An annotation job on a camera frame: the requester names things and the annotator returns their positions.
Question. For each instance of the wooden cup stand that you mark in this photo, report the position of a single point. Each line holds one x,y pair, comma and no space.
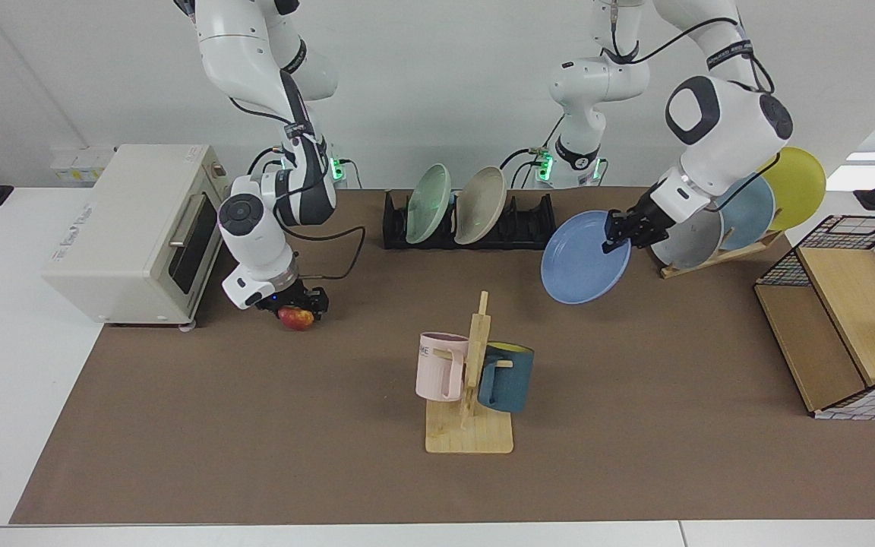
475,433

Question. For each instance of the pale toaster oven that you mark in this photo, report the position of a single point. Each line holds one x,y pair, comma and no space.
118,243

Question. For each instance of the dark blue cup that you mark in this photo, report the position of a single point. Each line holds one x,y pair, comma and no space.
510,380

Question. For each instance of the light blue plate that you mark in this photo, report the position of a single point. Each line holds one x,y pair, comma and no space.
749,214

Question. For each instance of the brown table cloth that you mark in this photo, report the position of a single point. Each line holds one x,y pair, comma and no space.
635,456

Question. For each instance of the white wall socket box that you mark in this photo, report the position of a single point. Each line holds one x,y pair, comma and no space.
80,163

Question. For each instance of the wooden plate stand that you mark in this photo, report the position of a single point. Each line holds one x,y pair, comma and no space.
711,259

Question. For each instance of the pale green plate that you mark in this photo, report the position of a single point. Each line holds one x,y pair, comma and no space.
428,205

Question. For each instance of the yellow plate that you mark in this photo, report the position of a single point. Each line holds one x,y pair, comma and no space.
798,190

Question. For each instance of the beige plate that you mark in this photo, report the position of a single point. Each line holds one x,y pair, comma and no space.
481,205

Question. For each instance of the red yellow apple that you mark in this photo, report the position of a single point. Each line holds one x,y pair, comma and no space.
297,320

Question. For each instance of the grey plate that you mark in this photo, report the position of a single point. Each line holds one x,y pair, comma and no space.
696,245

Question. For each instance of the pink cup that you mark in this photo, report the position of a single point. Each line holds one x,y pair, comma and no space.
437,368

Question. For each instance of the black dish rack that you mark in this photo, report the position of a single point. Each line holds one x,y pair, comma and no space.
394,228

